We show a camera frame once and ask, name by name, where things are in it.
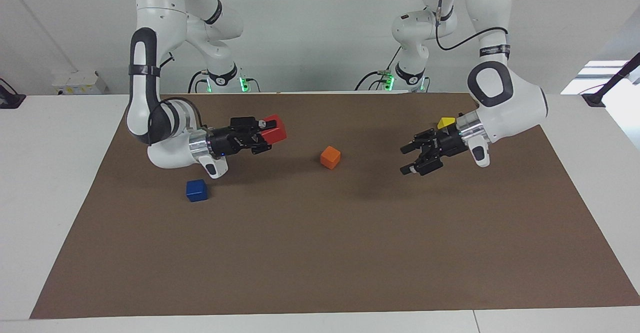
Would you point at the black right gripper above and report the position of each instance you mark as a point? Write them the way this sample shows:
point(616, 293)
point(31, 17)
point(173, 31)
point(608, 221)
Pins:
point(227, 140)

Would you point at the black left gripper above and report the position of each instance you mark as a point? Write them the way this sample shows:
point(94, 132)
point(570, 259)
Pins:
point(450, 143)

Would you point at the red wooden block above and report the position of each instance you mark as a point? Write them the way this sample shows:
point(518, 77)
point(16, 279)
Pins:
point(276, 130)

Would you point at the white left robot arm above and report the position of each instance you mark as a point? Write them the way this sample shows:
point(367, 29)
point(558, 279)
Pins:
point(505, 103)

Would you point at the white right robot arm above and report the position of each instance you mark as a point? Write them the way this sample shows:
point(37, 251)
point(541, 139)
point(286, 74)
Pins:
point(150, 48)

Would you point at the yellow wooden block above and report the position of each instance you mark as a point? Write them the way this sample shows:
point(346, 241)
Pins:
point(446, 122)

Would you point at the orange wooden block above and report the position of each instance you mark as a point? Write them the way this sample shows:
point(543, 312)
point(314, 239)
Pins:
point(330, 157)

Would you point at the blue wooden block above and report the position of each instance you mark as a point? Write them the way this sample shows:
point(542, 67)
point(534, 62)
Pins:
point(197, 191)

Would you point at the brown table mat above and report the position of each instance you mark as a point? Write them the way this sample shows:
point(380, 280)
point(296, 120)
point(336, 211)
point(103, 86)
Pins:
point(320, 248)

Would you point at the white box with yellow label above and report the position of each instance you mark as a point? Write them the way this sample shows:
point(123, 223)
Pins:
point(80, 83)

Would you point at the black pole with clamp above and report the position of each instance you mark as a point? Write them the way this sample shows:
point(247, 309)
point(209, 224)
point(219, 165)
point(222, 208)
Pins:
point(612, 80)

